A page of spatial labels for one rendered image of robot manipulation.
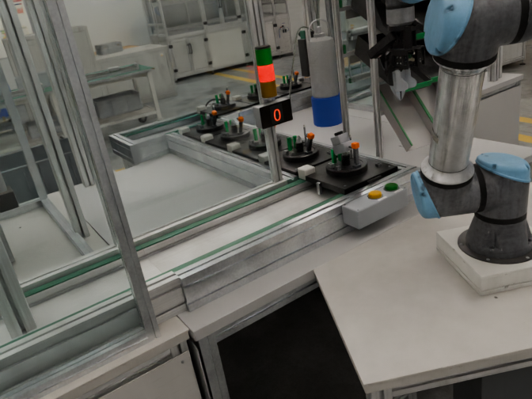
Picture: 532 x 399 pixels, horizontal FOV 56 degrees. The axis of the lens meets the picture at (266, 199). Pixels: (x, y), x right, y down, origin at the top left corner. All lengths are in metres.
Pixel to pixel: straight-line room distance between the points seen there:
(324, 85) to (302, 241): 1.30
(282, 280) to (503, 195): 0.58
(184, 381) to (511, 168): 0.92
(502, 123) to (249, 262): 2.30
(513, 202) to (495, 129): 2.06
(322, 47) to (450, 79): 1.57
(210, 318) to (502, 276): 0.70
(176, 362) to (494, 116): 2.49
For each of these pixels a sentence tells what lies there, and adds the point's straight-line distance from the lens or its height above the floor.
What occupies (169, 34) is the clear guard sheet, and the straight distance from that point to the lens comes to 1.49.
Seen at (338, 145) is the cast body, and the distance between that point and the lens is 1.69.
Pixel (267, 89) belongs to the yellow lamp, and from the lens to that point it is 1.60.
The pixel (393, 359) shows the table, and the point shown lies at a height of 0.86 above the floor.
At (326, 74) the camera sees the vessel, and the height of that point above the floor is 1.13.
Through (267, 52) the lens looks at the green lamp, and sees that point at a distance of 1.59.
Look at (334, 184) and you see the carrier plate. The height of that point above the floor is 0.97.
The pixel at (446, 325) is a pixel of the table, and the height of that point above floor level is 0.86.
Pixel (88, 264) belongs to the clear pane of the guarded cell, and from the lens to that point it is 1.14.
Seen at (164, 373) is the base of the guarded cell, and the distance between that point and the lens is 1.30.
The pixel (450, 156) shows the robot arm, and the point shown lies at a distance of 1.14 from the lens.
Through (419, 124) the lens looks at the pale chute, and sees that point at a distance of 1.89.
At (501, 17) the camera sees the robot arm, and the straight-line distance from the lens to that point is 0.99.
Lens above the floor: 1.60
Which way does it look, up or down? 23 degrees down
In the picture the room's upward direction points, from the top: 9 degrees counter-clockwise
